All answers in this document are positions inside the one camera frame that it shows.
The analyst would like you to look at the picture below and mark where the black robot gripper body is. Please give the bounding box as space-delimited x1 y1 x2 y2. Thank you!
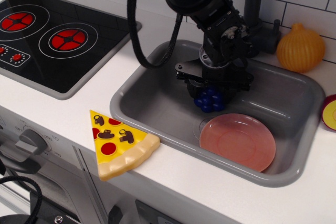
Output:
175 59 254 91

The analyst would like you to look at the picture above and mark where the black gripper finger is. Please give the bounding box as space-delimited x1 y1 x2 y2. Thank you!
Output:
186 79 206 99
220 88 236 103

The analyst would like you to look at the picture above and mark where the blue toy blueberries cluster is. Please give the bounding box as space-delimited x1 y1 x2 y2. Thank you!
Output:
194 86 225 113

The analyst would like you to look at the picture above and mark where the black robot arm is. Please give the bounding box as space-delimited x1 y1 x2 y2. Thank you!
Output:
166 0 254 104

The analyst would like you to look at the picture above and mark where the grey plastic sink basin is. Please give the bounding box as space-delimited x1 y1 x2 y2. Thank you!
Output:
110 40 326 187

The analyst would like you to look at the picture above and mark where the pink plastic plate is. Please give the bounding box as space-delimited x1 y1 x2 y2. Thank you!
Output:
199 113 276 172

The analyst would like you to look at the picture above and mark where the dark grey toy faucet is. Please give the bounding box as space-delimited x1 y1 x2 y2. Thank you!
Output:
243 0 281 54

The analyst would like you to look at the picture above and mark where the yellow toy onion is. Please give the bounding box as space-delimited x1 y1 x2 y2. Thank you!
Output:
276 23 325 73

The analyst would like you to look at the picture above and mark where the toy pizza slice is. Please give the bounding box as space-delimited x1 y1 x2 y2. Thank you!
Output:
90 110 160 182

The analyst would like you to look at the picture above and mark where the purple yellow toy fruit half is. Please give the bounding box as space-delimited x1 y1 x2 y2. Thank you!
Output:
321 94 336 131

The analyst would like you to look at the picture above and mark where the black toy stove top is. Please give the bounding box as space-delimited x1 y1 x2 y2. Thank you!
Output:
1 0 130 100

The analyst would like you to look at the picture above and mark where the grey toy oven front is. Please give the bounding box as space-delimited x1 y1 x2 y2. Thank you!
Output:
1 108 175 223

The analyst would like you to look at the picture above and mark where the grey oven knob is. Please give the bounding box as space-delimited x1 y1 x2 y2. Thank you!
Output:
15 129 48 155

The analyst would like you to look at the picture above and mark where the black braided cable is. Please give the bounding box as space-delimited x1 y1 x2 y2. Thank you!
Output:
127 0 184 69

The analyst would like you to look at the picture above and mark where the black cable lower left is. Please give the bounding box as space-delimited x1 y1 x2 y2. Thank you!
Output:
0 175 43 224

